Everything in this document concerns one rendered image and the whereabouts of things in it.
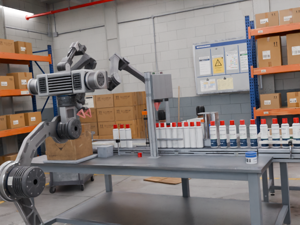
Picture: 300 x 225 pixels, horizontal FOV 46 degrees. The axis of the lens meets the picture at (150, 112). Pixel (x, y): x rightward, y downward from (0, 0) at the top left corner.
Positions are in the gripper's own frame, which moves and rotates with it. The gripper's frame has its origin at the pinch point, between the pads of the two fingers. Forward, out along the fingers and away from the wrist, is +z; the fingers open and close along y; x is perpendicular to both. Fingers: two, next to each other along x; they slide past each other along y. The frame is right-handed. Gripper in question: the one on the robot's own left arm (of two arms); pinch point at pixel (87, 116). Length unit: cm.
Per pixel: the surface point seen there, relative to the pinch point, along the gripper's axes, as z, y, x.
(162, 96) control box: 38, -8, -66
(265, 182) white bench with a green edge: 149, 112, -52
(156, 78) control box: 25, -11, -74
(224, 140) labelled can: 94, -2, -78
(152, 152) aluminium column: 64, -10, -31
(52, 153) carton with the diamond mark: 10.3, -29.9, 30.4
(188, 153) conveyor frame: 83, -2, -49
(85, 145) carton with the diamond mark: 22.1, -17.2, 9.7
